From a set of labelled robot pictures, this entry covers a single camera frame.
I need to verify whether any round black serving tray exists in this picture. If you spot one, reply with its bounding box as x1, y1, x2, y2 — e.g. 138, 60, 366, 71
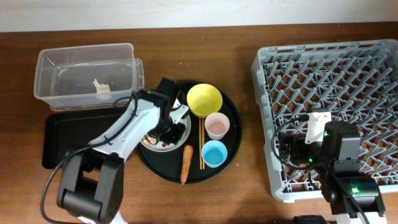
136, 93, 243, 184

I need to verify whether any orange carrot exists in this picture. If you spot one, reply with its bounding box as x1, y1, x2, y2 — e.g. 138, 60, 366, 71
180, 145, 193, 184

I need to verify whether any pink cup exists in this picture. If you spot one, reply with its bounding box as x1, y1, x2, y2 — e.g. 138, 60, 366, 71
205, 112, 230, 140

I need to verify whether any yellow bowl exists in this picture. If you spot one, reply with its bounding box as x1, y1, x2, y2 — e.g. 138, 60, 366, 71
187, 83, 223, 118

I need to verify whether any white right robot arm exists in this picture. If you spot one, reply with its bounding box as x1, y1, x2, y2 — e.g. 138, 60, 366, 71
274, 121, 387, 223

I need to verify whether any clear plastic bin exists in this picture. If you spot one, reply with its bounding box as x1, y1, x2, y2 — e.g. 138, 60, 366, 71
34, 43, 144, 111

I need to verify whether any nut shells and rice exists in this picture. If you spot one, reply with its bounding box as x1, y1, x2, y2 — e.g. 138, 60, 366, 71
142, 134, 159, 147

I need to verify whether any blue cup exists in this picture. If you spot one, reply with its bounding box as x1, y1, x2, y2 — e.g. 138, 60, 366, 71
202, 140, 228, 168

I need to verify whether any grey dishwasher rack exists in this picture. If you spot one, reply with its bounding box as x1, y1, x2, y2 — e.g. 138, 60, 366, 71
251, 39, 397, 202

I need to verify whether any black rectangular tray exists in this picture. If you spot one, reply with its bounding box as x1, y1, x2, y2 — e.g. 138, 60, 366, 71
42, 108, 124, 169

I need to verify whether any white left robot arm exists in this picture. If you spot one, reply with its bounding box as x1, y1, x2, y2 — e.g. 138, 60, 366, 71
40, 87, 188, 223

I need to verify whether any white tissue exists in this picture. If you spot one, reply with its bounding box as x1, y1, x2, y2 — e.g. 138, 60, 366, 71
93, 79, 111, 100

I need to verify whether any grey round plate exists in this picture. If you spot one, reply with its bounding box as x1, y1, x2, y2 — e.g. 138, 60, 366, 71
140, 111, 191, 152

